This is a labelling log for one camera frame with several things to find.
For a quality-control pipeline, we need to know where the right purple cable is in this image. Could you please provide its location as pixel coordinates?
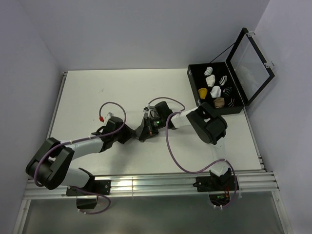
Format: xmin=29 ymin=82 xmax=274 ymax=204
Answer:
xmin=148 ymin=97 xmax=243 ymax=209

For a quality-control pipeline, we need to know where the grey sock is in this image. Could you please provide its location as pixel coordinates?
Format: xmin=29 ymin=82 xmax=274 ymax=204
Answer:
xmin=135 ymin=117 xmax=149 ymax=139

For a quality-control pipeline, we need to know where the white rolled sock upper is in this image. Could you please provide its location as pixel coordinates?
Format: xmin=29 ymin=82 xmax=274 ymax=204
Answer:
xmin=205 ymin=75 xmax=215 ymax=87

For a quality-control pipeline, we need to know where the glass box lid black frame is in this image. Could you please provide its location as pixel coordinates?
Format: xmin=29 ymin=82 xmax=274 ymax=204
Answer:
xmin=226 ymin=27 xmax=275 ymax=106

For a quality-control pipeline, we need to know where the aluminium frame rail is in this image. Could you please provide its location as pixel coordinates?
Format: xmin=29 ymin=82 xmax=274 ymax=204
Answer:
xmin=14 ymin=172 xmax=283 ymax=234

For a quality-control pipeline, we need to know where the white rolled sock lower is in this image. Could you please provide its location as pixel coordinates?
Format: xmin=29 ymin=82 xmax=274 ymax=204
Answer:
xmin=210 ymin=86 xmax=221 ymax=98

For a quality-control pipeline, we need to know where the black electronics box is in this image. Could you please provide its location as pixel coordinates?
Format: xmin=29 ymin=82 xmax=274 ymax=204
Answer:
xmin=76 ymin=198 xmax=98 ymax=210

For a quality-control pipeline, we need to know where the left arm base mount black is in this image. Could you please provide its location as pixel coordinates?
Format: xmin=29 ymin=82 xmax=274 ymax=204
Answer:
xmin=66 ymin=179 xmax=111 ymax=196

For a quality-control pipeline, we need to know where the black storage box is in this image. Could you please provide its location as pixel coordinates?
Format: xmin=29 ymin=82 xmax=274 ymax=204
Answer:
xmin=187 ymin=61 xmax=245 ymax=116

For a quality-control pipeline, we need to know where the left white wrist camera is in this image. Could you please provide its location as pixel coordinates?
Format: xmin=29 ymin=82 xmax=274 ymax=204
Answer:
xmin=99 ymin=112 xmax=114 ymax=123

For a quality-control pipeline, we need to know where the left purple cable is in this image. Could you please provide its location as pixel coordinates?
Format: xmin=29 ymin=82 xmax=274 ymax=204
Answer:
xmin=34 ymin=101 xmax=127 ymax=187

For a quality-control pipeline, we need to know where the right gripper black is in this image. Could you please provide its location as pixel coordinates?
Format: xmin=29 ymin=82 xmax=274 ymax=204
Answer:
xmin=140 ymin=116 xmax=166 ymax=140

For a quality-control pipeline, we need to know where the yellow sock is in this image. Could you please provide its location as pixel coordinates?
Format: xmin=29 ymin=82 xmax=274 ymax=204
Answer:
xmin=198 ymin=88 xmax=208 ymax=99

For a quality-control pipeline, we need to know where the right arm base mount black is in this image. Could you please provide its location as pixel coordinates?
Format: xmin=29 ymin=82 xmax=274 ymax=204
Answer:
xmin=193 ymin=175 xmax=239 ymax=192

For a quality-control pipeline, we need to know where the dark colourful striped rolled sock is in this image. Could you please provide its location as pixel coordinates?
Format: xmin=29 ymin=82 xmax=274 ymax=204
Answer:
xmin=225 ymin=97 xmax=235 ymax=107

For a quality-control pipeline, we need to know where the purple cable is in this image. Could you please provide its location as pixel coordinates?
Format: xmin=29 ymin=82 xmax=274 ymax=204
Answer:
xmin=148 ymin=97 xmax=243 ymax=209
xmin=34 ymin=101 xmax=127 ymax=187

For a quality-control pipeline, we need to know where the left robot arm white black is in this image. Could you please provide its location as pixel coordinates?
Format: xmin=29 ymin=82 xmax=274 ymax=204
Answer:
xmin=25 ymin=117 xmax=136 ymax=195

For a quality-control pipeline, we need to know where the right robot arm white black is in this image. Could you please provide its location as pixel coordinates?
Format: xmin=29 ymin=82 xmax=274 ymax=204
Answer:
xmin=135 ymin=101 xmax=232 ymax=190

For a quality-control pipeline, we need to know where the brown rolled sock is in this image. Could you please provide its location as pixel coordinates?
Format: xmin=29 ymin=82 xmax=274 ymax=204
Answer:
xmin=214 ymin=97 xmax=225 ymax=109

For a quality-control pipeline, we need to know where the black white striped rolled sock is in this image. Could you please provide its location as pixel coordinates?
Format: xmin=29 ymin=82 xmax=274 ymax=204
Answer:
xmin=219 ymin=76 xmax=227 ymax=86

